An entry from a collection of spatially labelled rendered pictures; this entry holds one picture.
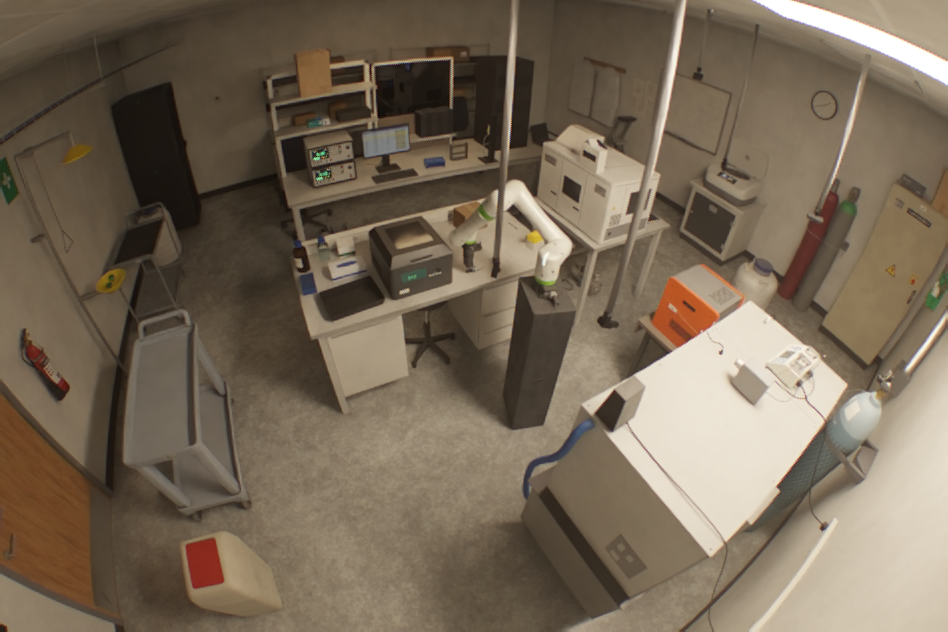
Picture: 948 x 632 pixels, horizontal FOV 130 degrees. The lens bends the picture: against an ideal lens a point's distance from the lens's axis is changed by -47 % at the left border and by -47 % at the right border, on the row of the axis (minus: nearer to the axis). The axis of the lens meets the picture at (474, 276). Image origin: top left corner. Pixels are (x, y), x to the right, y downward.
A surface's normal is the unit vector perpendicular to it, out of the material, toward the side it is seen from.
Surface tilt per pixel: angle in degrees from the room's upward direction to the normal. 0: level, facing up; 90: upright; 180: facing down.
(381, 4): 90
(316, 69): 91
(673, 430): 0
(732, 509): 0
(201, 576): 0
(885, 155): 90
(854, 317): 90
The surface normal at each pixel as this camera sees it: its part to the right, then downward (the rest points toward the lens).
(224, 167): 0.47, 0.55
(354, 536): 0.04, -0.79
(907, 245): -0.88, 0.26
